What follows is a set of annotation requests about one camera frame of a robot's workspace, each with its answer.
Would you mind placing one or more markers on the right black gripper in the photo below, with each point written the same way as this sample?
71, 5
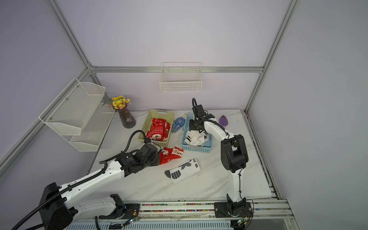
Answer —
192, 127

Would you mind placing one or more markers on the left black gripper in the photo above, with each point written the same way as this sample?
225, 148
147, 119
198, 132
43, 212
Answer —
156, 160

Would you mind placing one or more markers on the small red santa sock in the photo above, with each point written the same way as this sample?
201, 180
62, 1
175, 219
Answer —
167, 155

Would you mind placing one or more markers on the white sock black stripes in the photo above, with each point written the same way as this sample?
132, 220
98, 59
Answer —
196, 138

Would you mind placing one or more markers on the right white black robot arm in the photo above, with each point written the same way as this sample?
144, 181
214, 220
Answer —
233, 154

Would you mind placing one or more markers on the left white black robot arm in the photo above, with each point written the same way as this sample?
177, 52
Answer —
57, 206

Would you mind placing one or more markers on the blue plastic basket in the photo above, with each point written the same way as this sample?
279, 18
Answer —
205, 148

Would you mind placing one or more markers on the green plastic basket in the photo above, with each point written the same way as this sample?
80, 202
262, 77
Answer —
159, 114

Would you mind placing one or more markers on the blue dotted work glove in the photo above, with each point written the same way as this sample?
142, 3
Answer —
178, 124

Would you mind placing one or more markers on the dark glass vase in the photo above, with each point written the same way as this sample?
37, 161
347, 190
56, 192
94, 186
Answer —
127, 119

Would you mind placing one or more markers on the yellow flower bouquet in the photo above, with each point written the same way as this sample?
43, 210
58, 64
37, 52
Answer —
118, 103

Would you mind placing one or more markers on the white two-tier mesh shelf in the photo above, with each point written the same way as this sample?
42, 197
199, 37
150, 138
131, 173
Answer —
79, 116

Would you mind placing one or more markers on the purple trowel pink handle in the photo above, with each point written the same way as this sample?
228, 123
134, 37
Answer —
223, 121

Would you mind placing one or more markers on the white wire wall basket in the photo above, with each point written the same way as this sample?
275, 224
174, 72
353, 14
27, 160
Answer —
181, 77

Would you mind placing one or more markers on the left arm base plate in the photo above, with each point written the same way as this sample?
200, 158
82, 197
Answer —
127, 211

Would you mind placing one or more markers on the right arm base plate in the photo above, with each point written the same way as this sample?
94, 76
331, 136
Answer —
233, 210

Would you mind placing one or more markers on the aluminium rail bench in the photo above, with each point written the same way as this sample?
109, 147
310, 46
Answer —
179, 215

